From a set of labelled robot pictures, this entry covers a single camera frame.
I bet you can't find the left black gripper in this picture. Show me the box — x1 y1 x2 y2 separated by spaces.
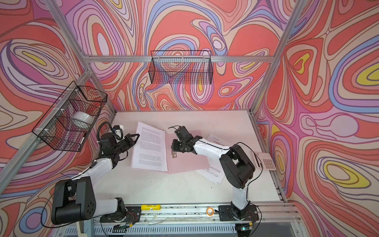
112 134 139 156

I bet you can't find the pink folder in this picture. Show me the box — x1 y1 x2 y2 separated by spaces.
165 133 209 174

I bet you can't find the printed paper sheet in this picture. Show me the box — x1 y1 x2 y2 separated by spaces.
131 122 168 172
197 158 225 184
206 134 233 147

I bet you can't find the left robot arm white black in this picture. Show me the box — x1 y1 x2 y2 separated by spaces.
51 132 140 225

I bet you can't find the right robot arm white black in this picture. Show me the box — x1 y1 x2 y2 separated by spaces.
171 125 259 223

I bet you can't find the white tape roll in basket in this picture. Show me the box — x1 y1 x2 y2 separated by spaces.
71 111 94 130

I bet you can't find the yellow label block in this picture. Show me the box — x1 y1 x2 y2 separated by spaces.
141 204 161 211

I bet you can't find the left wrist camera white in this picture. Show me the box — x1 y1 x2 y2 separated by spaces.
112 125 124 140

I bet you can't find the black wire basket left wall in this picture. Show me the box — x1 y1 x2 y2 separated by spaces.
32 82 108 152

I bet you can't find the black wire basket wall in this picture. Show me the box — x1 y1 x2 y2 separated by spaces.
32 82 108 152
149 49 213 85

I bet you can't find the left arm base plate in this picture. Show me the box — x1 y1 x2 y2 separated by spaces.
100 206 141 224

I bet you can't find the black wire basket back wall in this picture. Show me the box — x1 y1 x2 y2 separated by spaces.
149 49 213 85

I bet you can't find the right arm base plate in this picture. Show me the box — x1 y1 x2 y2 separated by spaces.
218 204 260 223

